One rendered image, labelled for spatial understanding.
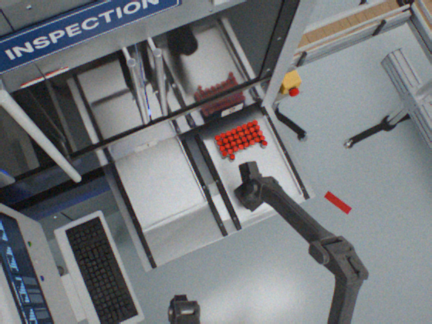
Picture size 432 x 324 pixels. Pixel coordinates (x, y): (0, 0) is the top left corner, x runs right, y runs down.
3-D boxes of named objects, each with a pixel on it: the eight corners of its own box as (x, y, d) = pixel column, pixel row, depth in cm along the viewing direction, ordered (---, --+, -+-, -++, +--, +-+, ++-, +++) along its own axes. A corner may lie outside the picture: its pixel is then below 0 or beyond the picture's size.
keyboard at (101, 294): (65, 231, 208) (63, 230, 206) (99, 216, 210) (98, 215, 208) (103, 330, 199) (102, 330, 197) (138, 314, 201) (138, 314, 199)
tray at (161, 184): (109, 150, 209) (107, 147, 206) (171, 124, 213) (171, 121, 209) (143, 231, 202) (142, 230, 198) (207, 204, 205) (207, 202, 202)
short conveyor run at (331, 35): (262, 86, 222) (268, 71, 207) (245, 54, 226) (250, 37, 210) (405, 28, 232) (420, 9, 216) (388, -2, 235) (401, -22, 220)
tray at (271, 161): (203, 143, 211) (203, 140, 208) (264, 117, 215) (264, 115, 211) (239, 223, 204) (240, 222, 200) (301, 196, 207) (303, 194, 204)
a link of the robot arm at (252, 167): (254, 190, 175) (277, 187, 178) (246, 156, 177) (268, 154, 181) (238, 200, 185) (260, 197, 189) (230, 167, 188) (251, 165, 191)
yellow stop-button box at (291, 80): (274, 79, 211) (276, 72, 204) (290, 72, 212) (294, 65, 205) (282, 96, 209) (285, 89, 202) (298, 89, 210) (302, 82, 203)
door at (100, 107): (14, 177, 172) (-70, 118, 115) (150, 121, 178) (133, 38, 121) (15, 179, 172) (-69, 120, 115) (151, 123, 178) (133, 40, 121)
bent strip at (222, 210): (207, 187, 207) (207, 183, 201) (214, 183, 207) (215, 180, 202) (223, 221, 204) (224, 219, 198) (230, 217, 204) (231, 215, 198)
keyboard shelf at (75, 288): (34, 238, 209) (32, 237, 207) (101, 210, 213) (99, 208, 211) (75, 349, 200) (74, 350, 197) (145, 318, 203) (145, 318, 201)
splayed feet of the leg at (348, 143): (339, 140, 306) (346, 133, 293) (415, 106, 313) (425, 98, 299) (346, 153, 304) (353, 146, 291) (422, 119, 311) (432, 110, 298)
